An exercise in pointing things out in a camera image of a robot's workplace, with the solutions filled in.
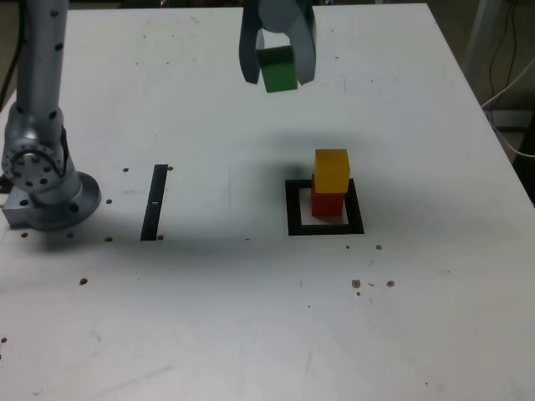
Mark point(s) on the green cube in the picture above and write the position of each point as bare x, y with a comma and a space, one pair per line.
278, 75

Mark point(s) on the black tape square outline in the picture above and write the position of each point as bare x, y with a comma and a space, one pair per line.
292, 209

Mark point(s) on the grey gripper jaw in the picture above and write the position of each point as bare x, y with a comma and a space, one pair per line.
247, 50
305, 50

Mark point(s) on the black tape strip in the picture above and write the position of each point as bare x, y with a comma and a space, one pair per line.
154, 200

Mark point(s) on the red cube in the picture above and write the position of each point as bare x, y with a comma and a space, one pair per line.
328, 204

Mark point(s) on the yellow cube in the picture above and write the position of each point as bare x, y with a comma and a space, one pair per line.
332, 175

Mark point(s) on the white background post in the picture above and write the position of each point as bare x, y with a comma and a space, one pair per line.
480, 33

